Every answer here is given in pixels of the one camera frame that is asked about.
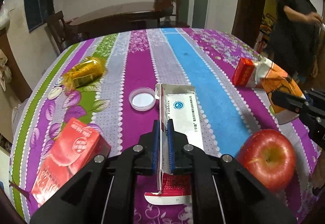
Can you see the purple striped floral tablecloth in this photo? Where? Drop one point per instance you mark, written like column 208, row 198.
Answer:
column 117, row 84

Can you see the orange white snack bag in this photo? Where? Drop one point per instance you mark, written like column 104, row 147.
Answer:
column 273, row 78

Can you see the red white medicine box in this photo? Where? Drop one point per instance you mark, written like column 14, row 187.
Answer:
column 179, row 125

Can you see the white plastic lid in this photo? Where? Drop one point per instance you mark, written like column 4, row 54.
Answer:
column 142, row 99

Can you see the red apple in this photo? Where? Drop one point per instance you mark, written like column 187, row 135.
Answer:
column 270, row 157

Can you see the wooden chair by glass door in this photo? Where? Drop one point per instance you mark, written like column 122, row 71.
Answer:
column 171, row 10

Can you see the brown wooden door middle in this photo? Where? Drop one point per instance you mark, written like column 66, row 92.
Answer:
column 247, row 20

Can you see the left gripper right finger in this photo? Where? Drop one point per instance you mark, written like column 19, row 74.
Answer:
column 223, row 191

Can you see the yellow plastic bottle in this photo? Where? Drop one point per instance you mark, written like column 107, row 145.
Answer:
column 87, row 71

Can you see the dark wooden dining table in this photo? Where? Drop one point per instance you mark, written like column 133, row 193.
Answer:
column 116, row 19

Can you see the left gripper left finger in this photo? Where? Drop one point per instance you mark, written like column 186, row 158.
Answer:
column 103, row 190

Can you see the wooden chair by window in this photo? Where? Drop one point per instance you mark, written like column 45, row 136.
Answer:
column 60, row 31

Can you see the person in black clothes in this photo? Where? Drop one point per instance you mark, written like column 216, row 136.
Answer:
column 295, row 36

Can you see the small red carton box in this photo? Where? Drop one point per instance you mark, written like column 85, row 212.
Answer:
column 244, row 75

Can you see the large red carton box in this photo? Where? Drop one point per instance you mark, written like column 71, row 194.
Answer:
column 75, row 146

